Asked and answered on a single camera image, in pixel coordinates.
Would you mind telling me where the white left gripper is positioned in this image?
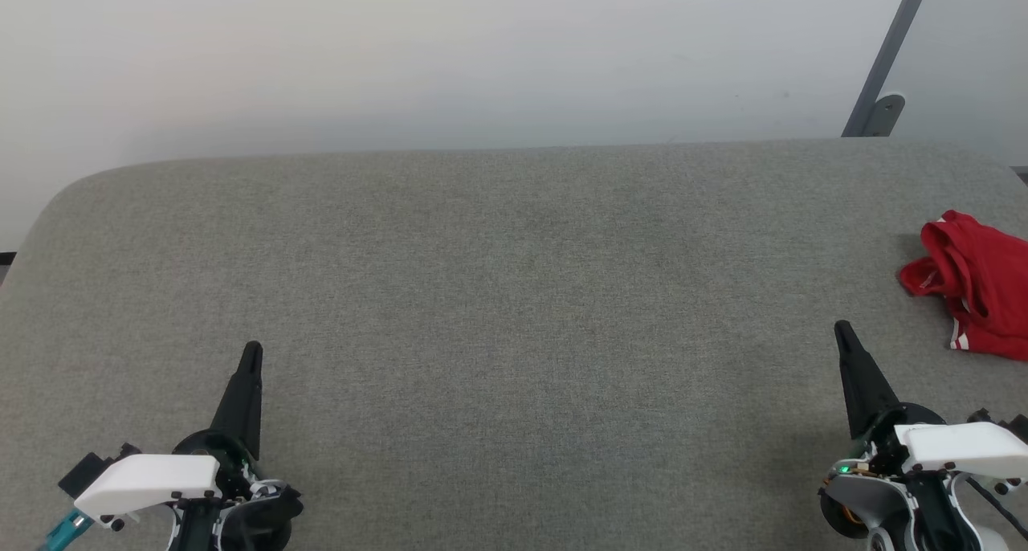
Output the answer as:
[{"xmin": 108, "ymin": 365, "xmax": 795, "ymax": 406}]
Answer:
[{"xmin": 74, "ymin": 341, "xmax": 267, "ymax": 529}]

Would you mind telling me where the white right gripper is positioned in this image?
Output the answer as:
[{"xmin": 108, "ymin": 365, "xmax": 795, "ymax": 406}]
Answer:
[{"xmin": 834, "ymin": 320, "xmax": 1028, "ymax": 481}]

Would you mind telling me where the red and white jersey shirt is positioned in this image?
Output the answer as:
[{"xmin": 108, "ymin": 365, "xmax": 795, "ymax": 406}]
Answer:
[{"xmin": 898, "ymin": 210, "xmax": 1028, "ymax": 363}]

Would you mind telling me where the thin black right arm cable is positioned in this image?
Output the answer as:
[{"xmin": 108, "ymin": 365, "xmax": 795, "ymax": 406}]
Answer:
[{"xmin": 964, "ymin": 475, "xmax": 1028, "ymax": 540}]

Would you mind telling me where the black cable with teal connector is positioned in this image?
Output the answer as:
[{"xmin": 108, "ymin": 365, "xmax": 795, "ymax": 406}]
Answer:
[{"xmin": 40, "ymin": 509, "xmax": 94, "ymax": 551}]

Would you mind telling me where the grey metal foot bracket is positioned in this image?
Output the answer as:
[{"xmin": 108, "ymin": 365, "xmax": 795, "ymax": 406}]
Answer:
[{"xmin": 863, "ymin": 93, "xmax": 907, "ymax": 138}]

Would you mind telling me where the grey metal post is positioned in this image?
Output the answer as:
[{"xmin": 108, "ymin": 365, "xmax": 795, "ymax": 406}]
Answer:
[{"xmin": 842, "ymin": 0, "xmax": 936, "ymax": 138}]

